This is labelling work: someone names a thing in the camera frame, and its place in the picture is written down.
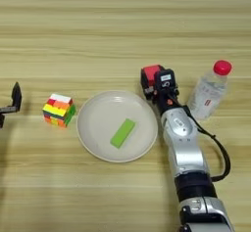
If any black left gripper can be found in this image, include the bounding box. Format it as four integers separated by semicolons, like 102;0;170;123
0;80;24;130

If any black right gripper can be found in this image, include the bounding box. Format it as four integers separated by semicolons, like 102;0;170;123
139;67;184;116

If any red cube block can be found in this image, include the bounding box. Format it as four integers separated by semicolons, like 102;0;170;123
142;64;165;89

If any multicoloured puzzle cube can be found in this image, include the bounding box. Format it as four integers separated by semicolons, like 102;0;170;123
41;93;77;128

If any green rectangular block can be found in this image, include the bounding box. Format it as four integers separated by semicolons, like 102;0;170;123
109;117;137;150

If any clear bottle with red cap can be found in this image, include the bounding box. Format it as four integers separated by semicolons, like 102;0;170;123
186;59;233;121

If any right gripper labelled black box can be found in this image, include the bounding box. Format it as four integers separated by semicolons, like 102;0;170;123
153;68;177;93

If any round beige plate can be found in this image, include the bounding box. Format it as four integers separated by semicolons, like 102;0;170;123
75;89;159;164

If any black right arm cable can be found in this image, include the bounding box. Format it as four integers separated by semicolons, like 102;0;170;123
180;104;231;183

